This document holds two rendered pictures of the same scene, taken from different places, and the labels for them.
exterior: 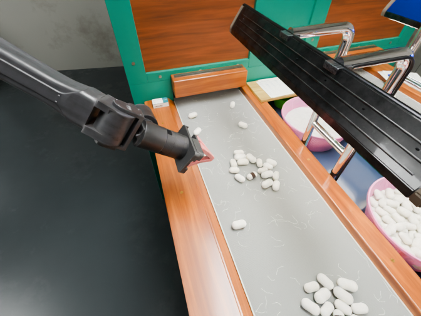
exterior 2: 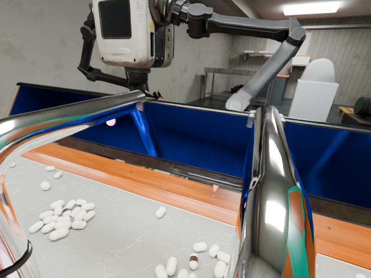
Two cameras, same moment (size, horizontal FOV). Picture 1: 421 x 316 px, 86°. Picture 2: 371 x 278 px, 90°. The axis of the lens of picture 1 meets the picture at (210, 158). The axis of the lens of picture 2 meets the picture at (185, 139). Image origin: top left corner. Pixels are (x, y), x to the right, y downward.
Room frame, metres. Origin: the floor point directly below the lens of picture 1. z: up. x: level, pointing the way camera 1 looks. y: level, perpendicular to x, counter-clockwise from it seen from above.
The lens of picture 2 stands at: (0.56, -0.36, 1.16)
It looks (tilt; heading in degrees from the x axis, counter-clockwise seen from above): 23 degrees down; 128
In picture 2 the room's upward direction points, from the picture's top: 3 degrees clockwise
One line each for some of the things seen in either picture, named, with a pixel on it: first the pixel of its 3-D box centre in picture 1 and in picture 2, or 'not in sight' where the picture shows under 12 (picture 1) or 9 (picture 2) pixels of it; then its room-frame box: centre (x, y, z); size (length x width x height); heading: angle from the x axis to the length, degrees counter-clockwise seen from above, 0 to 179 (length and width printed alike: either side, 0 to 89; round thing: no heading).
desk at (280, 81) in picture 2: not in sight; (273, 87); (-1.16, 6.73, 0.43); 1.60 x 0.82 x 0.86; 98
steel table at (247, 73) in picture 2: not in sight; (237, 86); (-1.77, 5.10, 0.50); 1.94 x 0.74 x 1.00; 8
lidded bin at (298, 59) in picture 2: not in sight; (300, 60); (-0.65, 7.44, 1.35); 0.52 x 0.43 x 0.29; 8
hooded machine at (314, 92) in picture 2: not in sight; (313, 92); (0.22, 4.46, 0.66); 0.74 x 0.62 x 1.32; 6
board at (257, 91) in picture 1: (287, 86); not in sight; (0.90, -0.34, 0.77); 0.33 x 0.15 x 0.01; 108
